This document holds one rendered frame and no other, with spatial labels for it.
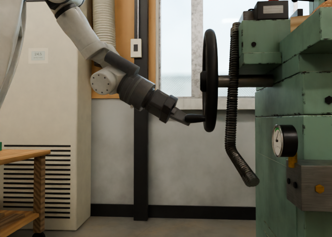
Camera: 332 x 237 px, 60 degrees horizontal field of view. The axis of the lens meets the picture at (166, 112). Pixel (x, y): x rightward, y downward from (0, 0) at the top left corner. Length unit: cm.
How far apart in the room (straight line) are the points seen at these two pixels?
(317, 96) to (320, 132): 7
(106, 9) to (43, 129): 90
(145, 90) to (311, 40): 41
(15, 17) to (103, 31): 165
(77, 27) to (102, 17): 127
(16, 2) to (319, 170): 54
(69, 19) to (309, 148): 65
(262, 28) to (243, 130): 138
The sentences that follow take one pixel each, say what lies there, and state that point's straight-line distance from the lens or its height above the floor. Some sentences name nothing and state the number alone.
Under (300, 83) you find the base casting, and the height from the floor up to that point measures 78.
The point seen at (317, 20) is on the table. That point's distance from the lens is 61.
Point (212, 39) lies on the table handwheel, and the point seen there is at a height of 90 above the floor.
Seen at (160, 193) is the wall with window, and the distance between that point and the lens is 216.
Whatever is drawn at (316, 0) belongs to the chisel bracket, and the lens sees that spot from 94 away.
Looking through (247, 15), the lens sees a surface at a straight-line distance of 86.
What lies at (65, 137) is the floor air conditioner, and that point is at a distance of 194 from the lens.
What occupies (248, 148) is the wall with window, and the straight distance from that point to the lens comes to 214.
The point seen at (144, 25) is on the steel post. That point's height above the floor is 137.
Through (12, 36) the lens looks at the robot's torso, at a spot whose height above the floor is 81.
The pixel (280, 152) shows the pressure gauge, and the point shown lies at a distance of 57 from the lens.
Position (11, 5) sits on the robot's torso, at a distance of 45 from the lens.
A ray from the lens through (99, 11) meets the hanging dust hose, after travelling 212.
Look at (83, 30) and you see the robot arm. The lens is 83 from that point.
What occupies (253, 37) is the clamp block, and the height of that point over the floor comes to 91.
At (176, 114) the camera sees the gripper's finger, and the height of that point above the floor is 71.
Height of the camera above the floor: 70
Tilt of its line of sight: 2 degrees up
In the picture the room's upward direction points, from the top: straight up
